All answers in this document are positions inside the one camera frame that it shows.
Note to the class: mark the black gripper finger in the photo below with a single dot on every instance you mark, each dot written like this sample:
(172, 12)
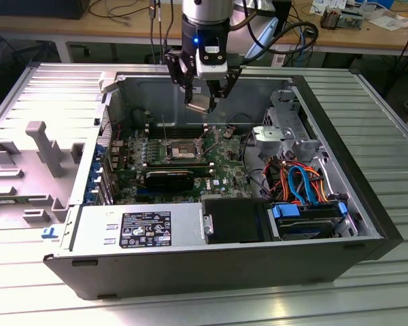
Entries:
(178, 68)
(229, 85)

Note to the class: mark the silver CPU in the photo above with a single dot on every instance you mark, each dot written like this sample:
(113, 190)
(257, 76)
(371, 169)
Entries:
(199, 103)

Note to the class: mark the metal locking lever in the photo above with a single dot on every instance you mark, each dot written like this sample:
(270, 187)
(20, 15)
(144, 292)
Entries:
(164, 129)
(211, 142)

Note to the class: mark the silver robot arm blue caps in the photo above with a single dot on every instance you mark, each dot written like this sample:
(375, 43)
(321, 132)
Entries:
(204, 12)

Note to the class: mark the CPU socket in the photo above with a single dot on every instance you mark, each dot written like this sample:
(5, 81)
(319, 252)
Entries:
(182, 149)

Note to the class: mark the black drive bay cover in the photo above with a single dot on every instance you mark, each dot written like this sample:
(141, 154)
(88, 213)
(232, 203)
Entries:
(234, 220)

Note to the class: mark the white case latch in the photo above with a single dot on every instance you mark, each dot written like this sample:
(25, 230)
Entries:
(107, 83)

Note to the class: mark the green motherboard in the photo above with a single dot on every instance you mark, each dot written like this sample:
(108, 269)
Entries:
(224, 159)

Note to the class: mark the tall black box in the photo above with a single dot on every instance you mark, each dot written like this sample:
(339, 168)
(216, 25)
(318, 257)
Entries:
(283, 13)

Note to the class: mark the silver metal drive cage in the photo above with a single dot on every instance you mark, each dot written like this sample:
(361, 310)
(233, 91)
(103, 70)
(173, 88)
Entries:
(306, 147)

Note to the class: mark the black graphics card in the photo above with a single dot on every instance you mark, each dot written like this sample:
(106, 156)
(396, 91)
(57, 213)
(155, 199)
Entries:
(170, 181)

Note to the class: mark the brown transformer coil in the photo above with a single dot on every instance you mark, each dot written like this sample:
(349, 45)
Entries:
(330, 18)

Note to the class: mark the wooden desk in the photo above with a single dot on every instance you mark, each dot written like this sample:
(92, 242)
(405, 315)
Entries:
(353, 37)

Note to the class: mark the green circuit device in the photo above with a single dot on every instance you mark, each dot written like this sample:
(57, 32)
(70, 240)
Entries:
(350, 20)

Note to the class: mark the grey parts rack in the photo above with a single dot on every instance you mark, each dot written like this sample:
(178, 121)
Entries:
(47, 149)

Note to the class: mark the black desktop computer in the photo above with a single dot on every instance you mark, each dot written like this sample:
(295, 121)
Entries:
(30, 8)

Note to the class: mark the hard disk in blue carrier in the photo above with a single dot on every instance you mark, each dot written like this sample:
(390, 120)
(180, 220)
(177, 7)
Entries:
(302, 232)

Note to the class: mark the white papers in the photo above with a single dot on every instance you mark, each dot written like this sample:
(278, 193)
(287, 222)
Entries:
(387, 22)

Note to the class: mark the silver power supply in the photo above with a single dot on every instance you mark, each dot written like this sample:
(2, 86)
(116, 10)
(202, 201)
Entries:
(95, 234)

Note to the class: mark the black open PC case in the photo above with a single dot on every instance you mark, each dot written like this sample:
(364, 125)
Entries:
(190, 271)

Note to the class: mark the green RAM stick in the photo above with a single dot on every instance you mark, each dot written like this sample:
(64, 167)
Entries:
(0, 202)

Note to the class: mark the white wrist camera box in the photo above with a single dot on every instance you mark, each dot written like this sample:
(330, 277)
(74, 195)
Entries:
(211, 71)

